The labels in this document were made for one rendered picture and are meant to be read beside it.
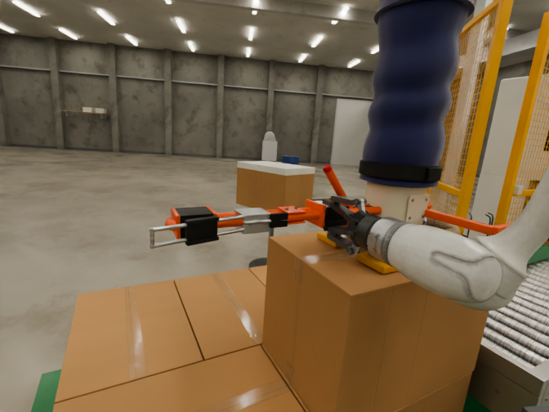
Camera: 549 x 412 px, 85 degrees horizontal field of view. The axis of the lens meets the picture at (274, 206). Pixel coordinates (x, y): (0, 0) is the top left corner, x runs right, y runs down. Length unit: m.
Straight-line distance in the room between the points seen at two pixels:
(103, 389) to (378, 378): 0.75
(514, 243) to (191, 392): 0.86
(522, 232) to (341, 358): 0.44
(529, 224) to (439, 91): 0.40
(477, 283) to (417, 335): 0.44
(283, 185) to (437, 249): 2.00
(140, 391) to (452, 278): 0.86
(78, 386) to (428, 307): 0.99
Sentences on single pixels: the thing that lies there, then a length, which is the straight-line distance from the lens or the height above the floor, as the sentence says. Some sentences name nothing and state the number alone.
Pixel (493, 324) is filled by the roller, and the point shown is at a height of 0.54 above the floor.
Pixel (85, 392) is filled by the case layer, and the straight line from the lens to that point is 1.10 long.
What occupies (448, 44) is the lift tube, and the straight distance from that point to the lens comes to 0.93.
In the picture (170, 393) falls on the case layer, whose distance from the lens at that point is 1.03.
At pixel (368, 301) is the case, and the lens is 0.73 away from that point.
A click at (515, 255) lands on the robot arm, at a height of 1.09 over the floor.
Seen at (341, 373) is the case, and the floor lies 0.75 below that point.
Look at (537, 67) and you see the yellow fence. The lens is 2.61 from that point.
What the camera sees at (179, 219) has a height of 1.09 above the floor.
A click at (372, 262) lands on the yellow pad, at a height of 0.96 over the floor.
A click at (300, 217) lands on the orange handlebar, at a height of 1.07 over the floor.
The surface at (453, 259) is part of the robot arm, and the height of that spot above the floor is 1.10.
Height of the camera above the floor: 1.26
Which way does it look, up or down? 13 degrees down
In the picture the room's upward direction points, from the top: 4 degrees clockwise
